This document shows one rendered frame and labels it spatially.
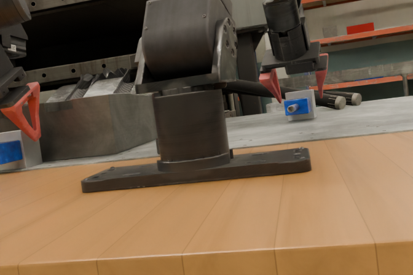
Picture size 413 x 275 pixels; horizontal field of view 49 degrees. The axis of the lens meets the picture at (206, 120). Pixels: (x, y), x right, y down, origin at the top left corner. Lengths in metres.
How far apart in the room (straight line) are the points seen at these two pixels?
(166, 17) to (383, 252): 0.28
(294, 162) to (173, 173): 0.10
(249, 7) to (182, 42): 1.13
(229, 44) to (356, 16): 7.01
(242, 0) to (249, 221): 1.31
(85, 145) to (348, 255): 0.55
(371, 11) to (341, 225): 7.20
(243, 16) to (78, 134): 0.93
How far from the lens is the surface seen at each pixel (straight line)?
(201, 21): 0.39
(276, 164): 0.36
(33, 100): 0.67
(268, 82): 0.84
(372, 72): 4.23
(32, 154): 0.70
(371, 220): 0.24
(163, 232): 0.25
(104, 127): 0.69
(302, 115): 0.87
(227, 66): 0.39
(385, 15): 7.42
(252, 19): 1.51
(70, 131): 0.71
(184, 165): 0.38
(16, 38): 0.72
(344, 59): 7.34
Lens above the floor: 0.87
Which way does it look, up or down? 3 degrees down
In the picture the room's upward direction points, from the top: 8 degrees counter-clockwise
